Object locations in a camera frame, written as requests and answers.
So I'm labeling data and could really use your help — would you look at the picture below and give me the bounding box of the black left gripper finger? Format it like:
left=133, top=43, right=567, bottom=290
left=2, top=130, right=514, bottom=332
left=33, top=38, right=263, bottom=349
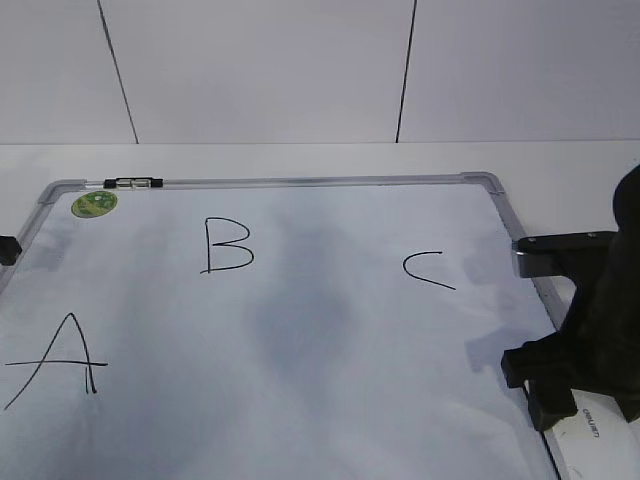
left=0, top=235, right=22, bottom=265

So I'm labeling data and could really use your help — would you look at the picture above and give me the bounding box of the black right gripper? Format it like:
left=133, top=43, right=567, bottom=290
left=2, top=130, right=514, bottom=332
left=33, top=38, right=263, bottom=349
left=501, top=168, right=639, bottom=431

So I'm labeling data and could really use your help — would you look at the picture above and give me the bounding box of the white deli whiteboard eraser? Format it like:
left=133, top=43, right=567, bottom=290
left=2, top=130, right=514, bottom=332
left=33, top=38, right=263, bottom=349
left=523, top=390, right=639, bottom=479

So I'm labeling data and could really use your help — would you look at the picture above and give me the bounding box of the round green sticker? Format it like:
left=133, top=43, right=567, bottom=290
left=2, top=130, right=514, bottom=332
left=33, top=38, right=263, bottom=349
left=71, top=190, right=118, bottom=219

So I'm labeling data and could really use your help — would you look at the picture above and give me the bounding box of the black clear hanging clip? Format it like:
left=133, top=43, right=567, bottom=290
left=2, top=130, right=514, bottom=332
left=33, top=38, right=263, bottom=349
left=103, top=177, right=164, bottom=190

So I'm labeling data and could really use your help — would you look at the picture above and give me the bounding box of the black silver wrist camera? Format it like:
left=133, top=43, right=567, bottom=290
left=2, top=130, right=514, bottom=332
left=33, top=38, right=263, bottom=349
left=512, top=231, right=616, bottom=282

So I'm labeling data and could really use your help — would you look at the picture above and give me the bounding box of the white whiteboard with grey frame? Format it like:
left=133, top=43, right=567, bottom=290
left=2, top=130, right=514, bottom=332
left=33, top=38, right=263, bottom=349
left=1, top=178, right=553, bottom=479

